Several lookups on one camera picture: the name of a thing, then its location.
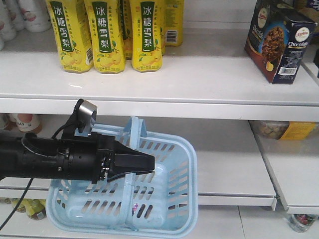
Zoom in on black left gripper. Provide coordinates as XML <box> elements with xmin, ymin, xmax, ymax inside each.
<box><xmin>59</xmin><ymin>133</ymin><xmax>155</xmax><ymax>184</ymax></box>

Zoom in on light blue plastic basket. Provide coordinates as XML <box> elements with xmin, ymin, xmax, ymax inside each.
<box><xmin>46</xmin><ymin>117</ymin><xmax>198</xmax><ymax>239</ymax></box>

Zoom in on chocolate cookie box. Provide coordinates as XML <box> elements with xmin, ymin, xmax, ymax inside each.
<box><xmin>245</xmin><ymin>0</ymin><xmax>317</xmax><ymax>84</ymax></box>

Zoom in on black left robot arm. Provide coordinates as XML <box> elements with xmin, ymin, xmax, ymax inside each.
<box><xmin>0</xmin><ymin>132</ymin><xmax>155</xmax><ymax>184</ymax></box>

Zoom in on jar bottom left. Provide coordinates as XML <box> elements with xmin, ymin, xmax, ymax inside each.
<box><xmin>16</xmin><ymin>199</ymin><xmax>46</xmax><ymax>220</ymax></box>

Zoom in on peach label bottle lower shelf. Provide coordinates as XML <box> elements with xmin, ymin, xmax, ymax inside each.
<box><xmin>9</xmin><ymin>114</ymin><xmax>42</xmax><ymax>133</ymax></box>

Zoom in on yellow pear drink bottle middle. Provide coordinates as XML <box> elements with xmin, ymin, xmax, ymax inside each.
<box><xmin>84</xmin><ymin>0</ymin><xmax>126</xmax><ymax>74</ymax></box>

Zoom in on yellow pear drink bottle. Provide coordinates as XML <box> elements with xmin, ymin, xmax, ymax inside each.
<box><xmin>45</xmin><ymin>0</ymin><xmax>93</xmax><ymax>73</ymax></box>
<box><xmin>84</xmin><ymin>0</ymin><xmax>126</xmax><ymax>74</ymax></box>
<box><xmin>130</xmin><ymin>0</ymin><xmax>162</xmax><ymax>72</ymax></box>

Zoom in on white upper shelf board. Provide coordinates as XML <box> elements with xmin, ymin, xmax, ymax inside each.
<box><xmin>0</xmin><ymin>28</ymin><xmax>319</xmax><ymax>121</ymax></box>

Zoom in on yellow pear drink bottle right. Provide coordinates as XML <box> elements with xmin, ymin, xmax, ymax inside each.
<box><xmin>130</xmin><ymin>0</ymin><xmax>162</xmax><ymax>72</ymax></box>

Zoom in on yellow pear drink bottle left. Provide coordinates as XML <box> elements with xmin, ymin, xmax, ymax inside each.
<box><xmin>45</xmin><ymin>0</ymin><xmax>93</xmax><ymax>73</ymax></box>

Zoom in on yellow drink bottle rear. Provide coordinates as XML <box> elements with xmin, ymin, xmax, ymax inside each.
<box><xmin>164</xmin><ymin>0</ymin><xmax>184</xmax><ymax>47</ymax></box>

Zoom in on yellow snack packet lower shelf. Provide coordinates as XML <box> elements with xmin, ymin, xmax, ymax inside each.
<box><xmin>249</xmin><ymin>120</ymin><xmax>319</xmax><ymax>140</ymax></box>

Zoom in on white peach drink bottle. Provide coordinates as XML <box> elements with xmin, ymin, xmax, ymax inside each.
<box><xmin>17</xmin><ymin>0</ymin><xmax>51</xmax><ymax>33</ymax></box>

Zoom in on glass jar bottom right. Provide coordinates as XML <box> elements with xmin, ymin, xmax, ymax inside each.
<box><xmin>289</xmin><ymin>214</ymin><xmax>319</xmax><ymax>233</ymax></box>

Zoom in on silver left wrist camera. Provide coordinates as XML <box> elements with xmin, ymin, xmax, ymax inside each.
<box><xmin>74</xmin><ymin>99</ymin><xmax>98</xmax><ymax>136</ymax></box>

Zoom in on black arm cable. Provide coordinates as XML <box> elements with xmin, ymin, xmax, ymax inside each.
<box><xmin>0</xmin><ymin>178</ymin><xmax>33</xmax><ymax>231</ymax></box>

